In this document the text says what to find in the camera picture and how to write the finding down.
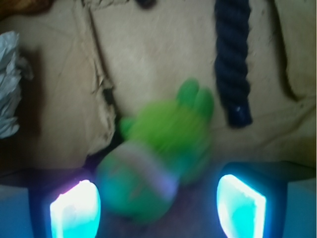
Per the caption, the green plush animal toy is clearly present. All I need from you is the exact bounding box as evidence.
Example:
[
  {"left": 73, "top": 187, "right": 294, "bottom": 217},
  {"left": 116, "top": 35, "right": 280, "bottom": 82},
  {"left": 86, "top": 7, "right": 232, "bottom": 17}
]
[{"left": 96, "top": 77, "right": 213, "bottom": 223}]

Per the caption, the dark blue twisted rope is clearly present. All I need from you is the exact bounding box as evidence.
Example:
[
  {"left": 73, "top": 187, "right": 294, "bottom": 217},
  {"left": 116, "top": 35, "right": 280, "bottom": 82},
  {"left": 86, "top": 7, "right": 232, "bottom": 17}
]
[{"left": 213, "top": 0, "right": 254, "bottom": 129}]

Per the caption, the crumpled grey paper ball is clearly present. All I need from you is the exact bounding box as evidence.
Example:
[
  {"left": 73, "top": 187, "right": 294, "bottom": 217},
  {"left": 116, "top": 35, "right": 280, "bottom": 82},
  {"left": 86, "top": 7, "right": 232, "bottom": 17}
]
[{"left": 0, "top": 31, "right": 34, "bottom": 139}]

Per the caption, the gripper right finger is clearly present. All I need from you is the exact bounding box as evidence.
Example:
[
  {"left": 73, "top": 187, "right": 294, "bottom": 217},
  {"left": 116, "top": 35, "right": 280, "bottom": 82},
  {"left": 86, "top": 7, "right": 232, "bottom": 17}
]
[{"left": 216, "top": 162, "right": 287, "bottom": 238}]

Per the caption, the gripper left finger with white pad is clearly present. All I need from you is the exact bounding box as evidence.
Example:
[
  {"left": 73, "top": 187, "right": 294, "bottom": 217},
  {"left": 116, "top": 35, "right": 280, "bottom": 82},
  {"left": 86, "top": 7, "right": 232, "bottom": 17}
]
[{"left": 28, "top": 173, "right": 102, "bottom": 238}]

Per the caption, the brown paper bag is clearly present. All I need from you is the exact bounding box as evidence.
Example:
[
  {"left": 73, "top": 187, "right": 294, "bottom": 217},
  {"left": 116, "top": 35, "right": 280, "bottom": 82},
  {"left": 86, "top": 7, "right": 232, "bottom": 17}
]
[{"left": 0, "top": 0, "right": 316, "bottom": 171}]

